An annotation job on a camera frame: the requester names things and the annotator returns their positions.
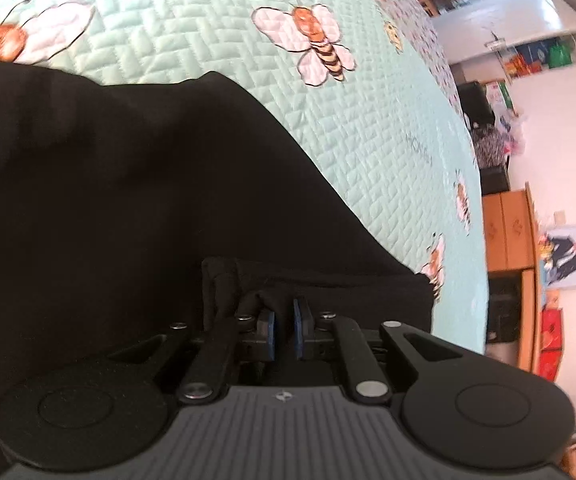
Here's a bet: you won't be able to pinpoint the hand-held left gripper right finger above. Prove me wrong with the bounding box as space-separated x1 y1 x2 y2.
293 297 463 403

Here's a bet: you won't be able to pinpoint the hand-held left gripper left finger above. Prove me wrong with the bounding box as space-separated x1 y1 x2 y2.
108 307 276 403

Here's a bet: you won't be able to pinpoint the black pants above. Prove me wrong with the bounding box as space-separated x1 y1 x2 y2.
0 57 436 480

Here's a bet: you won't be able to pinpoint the bee print quilted blanket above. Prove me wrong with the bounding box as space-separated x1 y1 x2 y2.
0 0 491 356

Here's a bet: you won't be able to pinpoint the wooden dresser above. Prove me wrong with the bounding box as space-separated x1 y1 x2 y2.
482 182 543 376

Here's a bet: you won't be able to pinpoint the red box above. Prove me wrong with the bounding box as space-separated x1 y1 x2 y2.
538 307 566 383

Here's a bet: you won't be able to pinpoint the patterned cloth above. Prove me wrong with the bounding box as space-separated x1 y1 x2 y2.
470 125 511 171

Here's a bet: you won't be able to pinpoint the black chair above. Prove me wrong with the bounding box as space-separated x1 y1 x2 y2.
455 80 496 128

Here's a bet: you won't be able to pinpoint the green cardboard box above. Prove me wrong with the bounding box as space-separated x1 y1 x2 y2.
485 80 516 116

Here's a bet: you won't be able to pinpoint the white door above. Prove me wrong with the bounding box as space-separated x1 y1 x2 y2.
438 0 568 61

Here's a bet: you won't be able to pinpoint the green shopping bag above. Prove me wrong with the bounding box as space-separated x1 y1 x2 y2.
502 35 576 78

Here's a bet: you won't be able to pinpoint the wall poster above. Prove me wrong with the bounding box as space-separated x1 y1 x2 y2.
538 222 576 291

